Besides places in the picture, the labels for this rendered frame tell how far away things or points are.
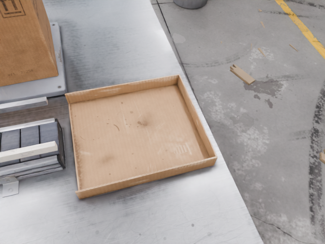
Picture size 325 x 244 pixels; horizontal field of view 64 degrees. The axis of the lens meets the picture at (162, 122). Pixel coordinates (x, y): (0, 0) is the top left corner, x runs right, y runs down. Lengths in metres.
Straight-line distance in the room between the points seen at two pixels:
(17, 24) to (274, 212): 1.40
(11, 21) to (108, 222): 0.46
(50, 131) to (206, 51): 1.75
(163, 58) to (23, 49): 0.38
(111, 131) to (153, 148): 0.11
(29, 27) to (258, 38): 2.07
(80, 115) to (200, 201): 0.35
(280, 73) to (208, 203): 1.75
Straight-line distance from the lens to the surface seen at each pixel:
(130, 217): 0.56
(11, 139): 0.63
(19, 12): 0.65
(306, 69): 2.37
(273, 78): 2.16
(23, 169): 0.60
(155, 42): 0.87
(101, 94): 0.70
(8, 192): 0.63
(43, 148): 0.56
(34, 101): 0.56
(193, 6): 2.64
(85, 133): 0.65
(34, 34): 0.68
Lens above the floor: 1.37
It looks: 55 degrees down
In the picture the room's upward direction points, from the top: 6 degrees clockwise
